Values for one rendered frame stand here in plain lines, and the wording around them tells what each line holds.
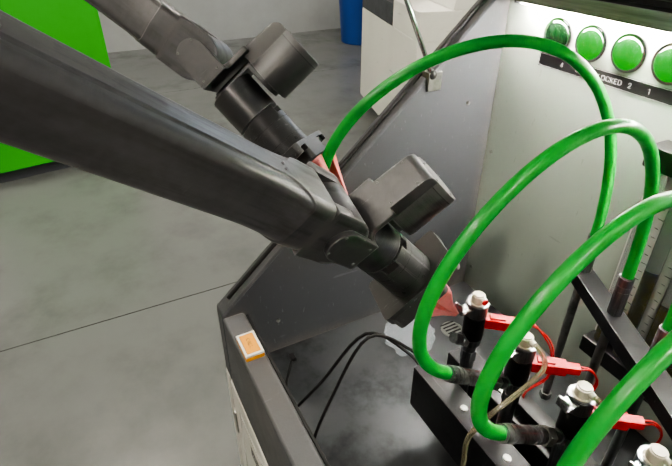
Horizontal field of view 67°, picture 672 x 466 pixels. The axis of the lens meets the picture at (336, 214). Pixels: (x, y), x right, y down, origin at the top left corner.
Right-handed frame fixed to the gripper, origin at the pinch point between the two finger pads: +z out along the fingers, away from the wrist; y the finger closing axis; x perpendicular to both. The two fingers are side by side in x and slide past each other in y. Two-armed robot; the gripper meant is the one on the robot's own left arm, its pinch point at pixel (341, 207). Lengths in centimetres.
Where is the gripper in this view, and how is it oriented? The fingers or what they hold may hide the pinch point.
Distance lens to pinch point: 63.3
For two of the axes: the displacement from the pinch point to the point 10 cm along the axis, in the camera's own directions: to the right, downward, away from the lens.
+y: 2.4, -3.0, 9.2
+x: -6.9, 6.1, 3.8
